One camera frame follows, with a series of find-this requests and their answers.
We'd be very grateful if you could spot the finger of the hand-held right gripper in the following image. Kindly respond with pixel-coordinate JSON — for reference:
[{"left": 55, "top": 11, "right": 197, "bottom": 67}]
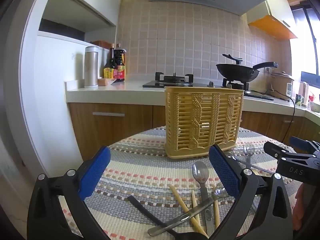
[
  {"left": 290, "top": 136, "right": 320, "bottom": 153},
  {"left": 264, "top": 141, "right": 311, "bottom": 160}
]

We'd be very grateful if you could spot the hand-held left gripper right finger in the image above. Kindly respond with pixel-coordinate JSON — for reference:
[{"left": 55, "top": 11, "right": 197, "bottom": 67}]
[{"left": 209, "top": 144, "right": 293, "bottom": 240}]

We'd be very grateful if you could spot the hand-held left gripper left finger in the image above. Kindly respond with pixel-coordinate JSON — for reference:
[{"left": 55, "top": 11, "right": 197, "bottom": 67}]
[{"left": 27, "top": 145, "right": 112, "bottom": 240}]

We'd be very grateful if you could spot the thin metal chopstick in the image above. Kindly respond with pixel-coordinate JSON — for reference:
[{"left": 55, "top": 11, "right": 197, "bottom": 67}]
[{"left": 226, "top": 155, "right": 274, "bottom": 174}]

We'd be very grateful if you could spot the large metal spoon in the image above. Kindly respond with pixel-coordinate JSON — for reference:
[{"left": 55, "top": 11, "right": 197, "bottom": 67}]
[{"left": 191, "top": 161, "right": 215, "bottom": 235}]

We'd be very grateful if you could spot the wooden chopstick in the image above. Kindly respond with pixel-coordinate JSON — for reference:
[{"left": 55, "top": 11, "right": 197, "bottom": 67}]
[
  {"left": 168, "top": 184, "right": 209, "bottom": 238},
  {"left": 191, "top": 190, "right": 201, "bottom": 228},
  {"left": 214, "top": 200, "right": 220, "bottom": 229}
]

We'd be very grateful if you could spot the black plastic ladle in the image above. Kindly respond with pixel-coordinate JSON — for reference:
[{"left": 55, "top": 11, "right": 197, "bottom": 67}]
[{"left": 127, "top": 195, "right": 208, "bottom": 240}]

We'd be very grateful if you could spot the yellow plastic utensil basket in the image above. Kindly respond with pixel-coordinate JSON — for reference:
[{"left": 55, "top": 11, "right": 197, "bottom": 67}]
[{"left": 164, "top": 86, "right": 245, "bottom": 160}]

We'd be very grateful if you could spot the wooden base cabinet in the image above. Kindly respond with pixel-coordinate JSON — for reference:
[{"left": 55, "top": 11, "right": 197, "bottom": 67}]
[{"left": 67, "top": 102, "right": 320, "bottom": 160}]

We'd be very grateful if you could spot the striped woven table mat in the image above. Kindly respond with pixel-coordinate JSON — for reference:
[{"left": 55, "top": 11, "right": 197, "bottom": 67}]
[{"left": 56, "top": 126, "right": 304, "bottom": 240}]

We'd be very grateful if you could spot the white kettle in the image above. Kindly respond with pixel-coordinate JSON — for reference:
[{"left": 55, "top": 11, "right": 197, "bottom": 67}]
[{"left": 299, "top": 81, "right": 310, "bottom": 107}]

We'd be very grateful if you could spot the beige rice cooker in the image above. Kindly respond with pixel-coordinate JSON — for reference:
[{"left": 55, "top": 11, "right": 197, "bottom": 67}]
[{"left": 270, "top": 71, "right": 294, "bottom": 100}]

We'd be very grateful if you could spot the white kitchen countertop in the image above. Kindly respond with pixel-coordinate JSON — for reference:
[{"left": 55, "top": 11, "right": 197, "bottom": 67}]
[{"left": 64, "top": 80, "right": 320, "bottom": 123}]

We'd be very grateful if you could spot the black wok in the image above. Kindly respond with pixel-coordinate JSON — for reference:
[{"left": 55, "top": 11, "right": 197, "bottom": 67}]
[{"left": 216, "top": 62, "right": 279, "bottom": 83}]

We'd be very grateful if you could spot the small brown block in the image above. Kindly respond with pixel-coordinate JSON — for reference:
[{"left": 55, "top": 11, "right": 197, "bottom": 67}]
[{"left": 97, "top": 78, "right": 117, "bottom": 87}]

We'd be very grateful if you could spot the black gas stove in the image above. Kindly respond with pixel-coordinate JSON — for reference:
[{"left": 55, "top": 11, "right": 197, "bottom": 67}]
[{"left": 142, "top": 72, "right": 275, "bottom": 101}]

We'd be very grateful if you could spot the black spatula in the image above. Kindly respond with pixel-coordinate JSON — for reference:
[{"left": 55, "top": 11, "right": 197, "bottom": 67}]
[{"left": 222, "top": 54, "right": 243, "bottom": 65}]

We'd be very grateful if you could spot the steel thermos flask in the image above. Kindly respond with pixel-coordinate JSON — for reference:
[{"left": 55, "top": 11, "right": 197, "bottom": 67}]
[{"left": 84, "top": 46, "right": 99, "bottom": 88}]

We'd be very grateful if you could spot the yellow label sauce bottle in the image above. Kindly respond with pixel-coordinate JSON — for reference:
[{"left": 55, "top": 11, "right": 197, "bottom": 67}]
[{"left": 104, "top": 44, "right": 118, "bottom": 80}]

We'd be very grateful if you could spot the red label sauce bottle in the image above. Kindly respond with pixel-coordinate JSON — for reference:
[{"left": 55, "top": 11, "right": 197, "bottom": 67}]
[{"left": 113, "top": 44, "right": 125, "bottom": 82}]

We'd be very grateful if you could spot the dark framed window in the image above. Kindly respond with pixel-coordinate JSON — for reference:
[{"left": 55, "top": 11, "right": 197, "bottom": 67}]
[{"left": 291, "top": 2, "right": 320, "bottom": 89}]

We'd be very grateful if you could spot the brown box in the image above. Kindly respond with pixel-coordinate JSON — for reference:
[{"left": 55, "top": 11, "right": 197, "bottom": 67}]
[{"left": 90, "top": 40, "right": 113, "bottom": 49}]

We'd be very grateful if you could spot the black power cable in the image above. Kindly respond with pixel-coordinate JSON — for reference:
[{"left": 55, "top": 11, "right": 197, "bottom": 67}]
[{"left": 250, "top": 90, "right": 296, "bottom": 143}]

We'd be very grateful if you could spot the orange wall cabinet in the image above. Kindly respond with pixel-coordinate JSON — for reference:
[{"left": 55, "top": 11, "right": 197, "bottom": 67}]
[{"left": 246, "top": 0, "right": 298, "bottom": 40}]

